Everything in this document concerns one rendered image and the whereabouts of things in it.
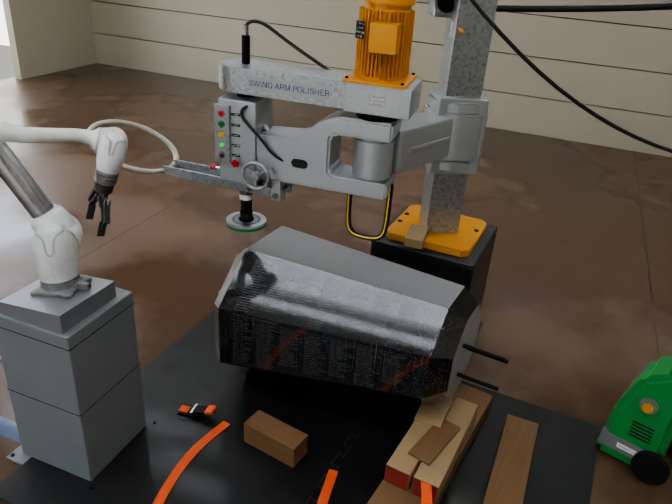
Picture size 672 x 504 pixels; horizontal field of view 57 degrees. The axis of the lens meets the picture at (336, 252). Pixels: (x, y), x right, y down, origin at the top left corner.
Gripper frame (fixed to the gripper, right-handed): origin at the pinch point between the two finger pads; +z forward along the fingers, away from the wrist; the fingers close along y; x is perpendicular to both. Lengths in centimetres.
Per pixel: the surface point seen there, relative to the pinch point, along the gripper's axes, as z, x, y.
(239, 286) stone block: 24, 70, 19
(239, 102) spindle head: -57, 63, -18
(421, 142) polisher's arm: -69, 135, 35
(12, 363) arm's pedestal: 63, -27, 10
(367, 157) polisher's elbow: -58, 103, 35
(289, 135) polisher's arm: -51, 84, 0
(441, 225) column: -23, 181, 37
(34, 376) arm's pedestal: 62, -21, 21
